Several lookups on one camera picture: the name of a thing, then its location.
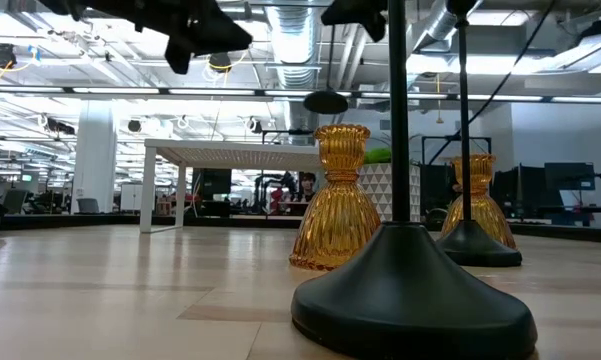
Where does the amber ribbed glass candle holder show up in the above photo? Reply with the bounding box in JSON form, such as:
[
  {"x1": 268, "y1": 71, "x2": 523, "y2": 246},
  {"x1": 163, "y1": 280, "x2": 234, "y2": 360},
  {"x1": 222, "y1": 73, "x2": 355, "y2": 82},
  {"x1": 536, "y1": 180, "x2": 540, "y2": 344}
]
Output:
[
  {"x1": 439, "y1": 153, "x2": 519, "y2": 251},
  {"x1": 288, "y1": 123, "x2": 383, "y2": 272}
]

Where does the long ceiling light strip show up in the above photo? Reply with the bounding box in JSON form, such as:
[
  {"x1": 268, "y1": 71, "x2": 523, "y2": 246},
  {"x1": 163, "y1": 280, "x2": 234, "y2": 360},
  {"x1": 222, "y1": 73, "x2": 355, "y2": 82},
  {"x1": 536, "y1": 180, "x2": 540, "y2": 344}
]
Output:
[{"x1": 0, "y1": 85, "x2": 601, "y2": 105}]

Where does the black hanging pendant lamp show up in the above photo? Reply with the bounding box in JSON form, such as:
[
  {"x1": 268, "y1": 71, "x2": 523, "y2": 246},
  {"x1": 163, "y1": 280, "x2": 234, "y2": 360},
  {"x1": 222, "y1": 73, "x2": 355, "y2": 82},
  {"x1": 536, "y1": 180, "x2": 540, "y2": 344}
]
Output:
[{"x1": 302, "y1": 24, "x2": 350, "y2": 116}]

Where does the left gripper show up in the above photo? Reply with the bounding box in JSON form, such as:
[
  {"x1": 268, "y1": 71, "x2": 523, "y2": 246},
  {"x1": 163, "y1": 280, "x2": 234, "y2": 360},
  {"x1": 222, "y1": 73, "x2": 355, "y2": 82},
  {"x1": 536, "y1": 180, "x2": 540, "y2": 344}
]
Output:
[{"x1": 37, "y1": 0, "x2": 254, "y2": 75}]

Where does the black computer monitor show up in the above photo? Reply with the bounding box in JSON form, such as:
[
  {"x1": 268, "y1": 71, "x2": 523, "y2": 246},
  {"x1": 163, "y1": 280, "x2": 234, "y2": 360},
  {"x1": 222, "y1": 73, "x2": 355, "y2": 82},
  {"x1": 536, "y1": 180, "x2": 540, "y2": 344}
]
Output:
[{"x1": 544, "y1": 162, "x2": 597, "y2": 192}]

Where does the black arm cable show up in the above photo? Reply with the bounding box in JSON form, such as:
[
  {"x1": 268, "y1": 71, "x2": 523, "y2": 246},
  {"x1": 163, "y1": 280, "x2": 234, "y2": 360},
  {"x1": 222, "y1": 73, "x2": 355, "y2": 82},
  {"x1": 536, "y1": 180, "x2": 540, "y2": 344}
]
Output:
[{"x1": 427, "y1": 0, "x2": 557, "y2": 166}]

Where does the tall black candlestick holder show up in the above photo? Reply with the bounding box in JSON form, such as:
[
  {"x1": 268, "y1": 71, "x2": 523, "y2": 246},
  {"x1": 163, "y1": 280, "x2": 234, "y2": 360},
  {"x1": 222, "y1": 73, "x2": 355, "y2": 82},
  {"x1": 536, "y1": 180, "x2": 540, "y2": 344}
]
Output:
[{"x1": 436, "y1": 0, "x2": 524, "y2": 268}]

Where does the green succulent in patterned pot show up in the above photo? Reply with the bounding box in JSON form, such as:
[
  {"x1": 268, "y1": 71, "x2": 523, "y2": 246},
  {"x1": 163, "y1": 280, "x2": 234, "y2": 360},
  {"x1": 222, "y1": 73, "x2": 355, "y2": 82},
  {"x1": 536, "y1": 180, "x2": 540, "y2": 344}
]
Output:
[{"x1": 358, "y1": 147, "x2": 422, "y2": 223}]

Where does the person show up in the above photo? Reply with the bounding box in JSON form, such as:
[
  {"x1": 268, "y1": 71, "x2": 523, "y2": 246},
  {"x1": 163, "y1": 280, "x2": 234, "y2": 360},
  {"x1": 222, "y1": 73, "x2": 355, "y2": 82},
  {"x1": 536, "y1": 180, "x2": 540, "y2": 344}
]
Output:
[{"x1": 298, "y1": 171, "x2": 318, "y2": 204}]

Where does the white perforated metal shelf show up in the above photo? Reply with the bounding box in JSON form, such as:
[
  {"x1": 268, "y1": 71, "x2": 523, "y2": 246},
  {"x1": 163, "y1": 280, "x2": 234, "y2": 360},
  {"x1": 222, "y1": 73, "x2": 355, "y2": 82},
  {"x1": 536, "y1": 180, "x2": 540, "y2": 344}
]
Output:
[{"x1": 138, "y1": 138, "x2": 326, "y2": 235}]

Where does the black ceiling spotlight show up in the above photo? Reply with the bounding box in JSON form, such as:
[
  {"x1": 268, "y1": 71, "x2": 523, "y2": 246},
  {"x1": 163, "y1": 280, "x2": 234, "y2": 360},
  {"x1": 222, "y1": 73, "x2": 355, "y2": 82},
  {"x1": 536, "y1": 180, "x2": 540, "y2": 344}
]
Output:
[
  {"x1": 208, "y1": 52, "x2": 233, "y2": 74},
  {"x1": 0, "y1": 43, "x2": 17, "y2": 69}
]

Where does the black cabinet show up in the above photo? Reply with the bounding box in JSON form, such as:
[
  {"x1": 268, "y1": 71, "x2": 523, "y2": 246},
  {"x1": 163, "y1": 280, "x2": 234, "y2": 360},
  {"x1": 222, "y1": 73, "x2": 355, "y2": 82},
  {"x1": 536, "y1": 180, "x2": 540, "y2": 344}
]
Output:
[{"x1": 192, "y1": 168, "x2": 233, "y2": 217}]

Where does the silver ventilation duct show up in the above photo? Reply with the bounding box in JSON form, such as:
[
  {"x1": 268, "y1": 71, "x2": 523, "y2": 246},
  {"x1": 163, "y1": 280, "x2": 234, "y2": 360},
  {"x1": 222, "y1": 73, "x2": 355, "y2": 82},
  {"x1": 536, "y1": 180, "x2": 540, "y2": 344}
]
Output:
[{"x1": 264, "y1": 0, "x2": 322, "y2": 146}]

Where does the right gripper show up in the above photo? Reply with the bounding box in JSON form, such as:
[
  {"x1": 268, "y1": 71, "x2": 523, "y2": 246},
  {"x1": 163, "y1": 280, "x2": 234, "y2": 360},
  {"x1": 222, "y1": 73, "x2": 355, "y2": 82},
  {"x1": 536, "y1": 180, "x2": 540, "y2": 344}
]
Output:
[{"x1": 321, "y1": 0, "x2": 389, "y2": 43}]

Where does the white round pillar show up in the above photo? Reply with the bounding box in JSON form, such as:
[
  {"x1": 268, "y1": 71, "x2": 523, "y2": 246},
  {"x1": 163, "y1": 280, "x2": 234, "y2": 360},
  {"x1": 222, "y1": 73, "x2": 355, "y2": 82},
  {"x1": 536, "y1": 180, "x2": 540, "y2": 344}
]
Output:
[{"x1": 70, "y1": 99, "x2": 119, "y2": 215}]

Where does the short black candlestick holder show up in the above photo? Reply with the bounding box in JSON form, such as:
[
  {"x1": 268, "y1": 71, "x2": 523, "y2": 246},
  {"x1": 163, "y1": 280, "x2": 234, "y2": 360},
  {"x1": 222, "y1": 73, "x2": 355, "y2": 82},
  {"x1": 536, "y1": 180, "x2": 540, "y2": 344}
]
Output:
[{"x1": 289, "y1": 0, "x2": 539, "y2": 360}]

